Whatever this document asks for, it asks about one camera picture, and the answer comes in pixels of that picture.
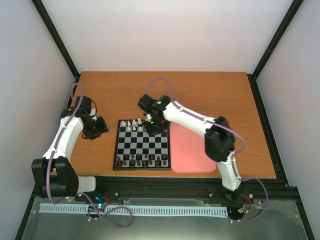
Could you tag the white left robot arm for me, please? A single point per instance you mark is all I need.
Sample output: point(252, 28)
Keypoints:
point(53, 174)

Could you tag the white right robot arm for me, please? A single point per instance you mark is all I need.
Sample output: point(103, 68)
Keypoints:
point(219, 139)

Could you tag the black and white chessboard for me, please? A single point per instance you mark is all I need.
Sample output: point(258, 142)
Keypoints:
point(139, 142)

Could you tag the pink plastic tray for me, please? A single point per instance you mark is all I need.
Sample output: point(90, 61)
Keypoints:
point(188, 151)

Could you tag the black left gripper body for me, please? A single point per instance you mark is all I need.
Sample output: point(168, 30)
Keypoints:
point(94, 129)

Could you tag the black aluminium frame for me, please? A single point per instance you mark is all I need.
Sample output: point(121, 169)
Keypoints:
point(161, 187)

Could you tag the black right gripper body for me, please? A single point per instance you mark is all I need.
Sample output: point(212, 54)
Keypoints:
point(156, 127)

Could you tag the light blue cable duct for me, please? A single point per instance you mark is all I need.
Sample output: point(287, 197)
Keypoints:
point(137, 210)

